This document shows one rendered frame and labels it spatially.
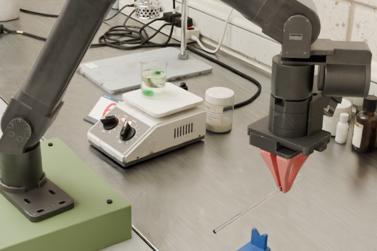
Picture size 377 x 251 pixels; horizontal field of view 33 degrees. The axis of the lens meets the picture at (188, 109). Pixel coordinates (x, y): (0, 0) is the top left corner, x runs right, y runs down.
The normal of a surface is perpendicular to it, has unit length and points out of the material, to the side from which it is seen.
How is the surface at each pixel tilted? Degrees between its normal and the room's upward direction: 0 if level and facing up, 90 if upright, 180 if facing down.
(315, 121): 88
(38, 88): 79
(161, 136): 90
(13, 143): 90
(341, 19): 90
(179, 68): 0
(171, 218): 0
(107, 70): 0
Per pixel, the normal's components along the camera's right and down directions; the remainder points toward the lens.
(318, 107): 0.73, 0.27
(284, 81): -0.47, 0.36
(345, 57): -0.11, 0.41
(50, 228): 0.02, -0.91
